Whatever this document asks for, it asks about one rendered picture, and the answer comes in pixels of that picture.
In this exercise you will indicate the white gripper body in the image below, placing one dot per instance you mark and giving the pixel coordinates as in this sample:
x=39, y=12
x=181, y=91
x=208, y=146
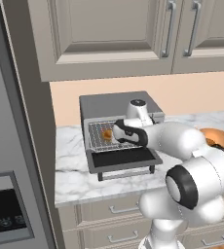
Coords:
x=118, y=130

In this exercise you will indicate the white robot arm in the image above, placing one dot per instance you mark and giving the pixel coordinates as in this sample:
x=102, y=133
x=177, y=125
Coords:
x=195, y=168

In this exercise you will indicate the golden brown bread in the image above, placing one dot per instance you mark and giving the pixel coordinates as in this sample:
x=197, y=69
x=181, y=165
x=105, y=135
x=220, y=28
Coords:
x=107, y=134

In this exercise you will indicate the grey toaster oven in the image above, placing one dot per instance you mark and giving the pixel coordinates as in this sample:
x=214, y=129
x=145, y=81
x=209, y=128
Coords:
x=114, y=105

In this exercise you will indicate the toaster oven door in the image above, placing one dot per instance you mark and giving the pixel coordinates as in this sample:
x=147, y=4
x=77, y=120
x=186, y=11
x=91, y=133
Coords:
x=123, y=158

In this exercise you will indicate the brown wooden bowl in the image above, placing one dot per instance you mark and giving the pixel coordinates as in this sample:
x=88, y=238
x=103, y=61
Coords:
x=219, y=136

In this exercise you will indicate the taupe tall cabinet panel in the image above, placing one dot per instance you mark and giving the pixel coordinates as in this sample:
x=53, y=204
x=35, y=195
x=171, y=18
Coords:
x=36, y=136

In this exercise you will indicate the beige drawer front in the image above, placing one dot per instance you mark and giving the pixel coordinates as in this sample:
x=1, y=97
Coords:
x=94, y=236
x=211, y=236
x=97, y=210

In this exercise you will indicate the beige cupboard door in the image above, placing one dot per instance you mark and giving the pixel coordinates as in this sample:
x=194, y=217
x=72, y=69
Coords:
x=107, y=32
x=214, y=39

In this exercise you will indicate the grey fridge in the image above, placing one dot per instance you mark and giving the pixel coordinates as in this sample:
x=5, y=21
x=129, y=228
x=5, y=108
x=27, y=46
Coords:
x=2, y=146

